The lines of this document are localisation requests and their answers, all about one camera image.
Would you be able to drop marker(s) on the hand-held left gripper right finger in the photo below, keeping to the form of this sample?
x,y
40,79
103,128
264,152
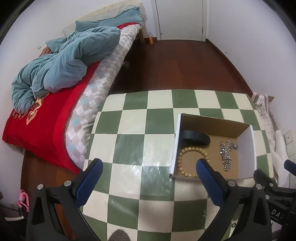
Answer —
x,y
208,180

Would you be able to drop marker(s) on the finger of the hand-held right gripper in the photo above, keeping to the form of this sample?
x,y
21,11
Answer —
x,y
291,165
263,177

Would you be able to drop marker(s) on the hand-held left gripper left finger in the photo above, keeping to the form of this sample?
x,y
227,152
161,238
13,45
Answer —
x,y
89,180

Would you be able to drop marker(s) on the white cardboard box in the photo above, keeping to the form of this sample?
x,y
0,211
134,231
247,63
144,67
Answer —
x,y
247,150

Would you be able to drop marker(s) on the green white checkered tablecloth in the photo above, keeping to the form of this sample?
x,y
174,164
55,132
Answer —
x,y
138,143

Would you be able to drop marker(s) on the white floral cloth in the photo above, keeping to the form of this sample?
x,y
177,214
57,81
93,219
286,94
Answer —
x,y
263,109

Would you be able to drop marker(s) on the pink object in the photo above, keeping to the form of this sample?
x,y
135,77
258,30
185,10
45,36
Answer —
x,y
23,199

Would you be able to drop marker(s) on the red printed blanket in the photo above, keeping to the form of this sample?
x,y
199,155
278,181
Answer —
x,y
50,120

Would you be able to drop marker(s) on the checked diamond pattern mattress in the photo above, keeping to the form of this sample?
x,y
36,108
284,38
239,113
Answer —
x,y
92,104

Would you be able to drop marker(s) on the grey-blue quilt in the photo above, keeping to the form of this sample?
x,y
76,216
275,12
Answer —
x,y
69,60

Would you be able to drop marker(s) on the brown pillow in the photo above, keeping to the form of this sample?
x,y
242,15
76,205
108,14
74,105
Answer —
x,y
45,51

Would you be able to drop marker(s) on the orange bottle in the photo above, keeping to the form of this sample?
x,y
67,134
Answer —
x,y
151,39

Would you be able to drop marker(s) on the white door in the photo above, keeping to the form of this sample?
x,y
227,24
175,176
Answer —
x,y
180,18

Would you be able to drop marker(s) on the cream headboard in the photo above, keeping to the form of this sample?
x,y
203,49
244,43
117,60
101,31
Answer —
x,y
97,15

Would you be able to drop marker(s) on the wooden bed frame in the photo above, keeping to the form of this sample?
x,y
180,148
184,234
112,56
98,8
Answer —
x,y
141,37

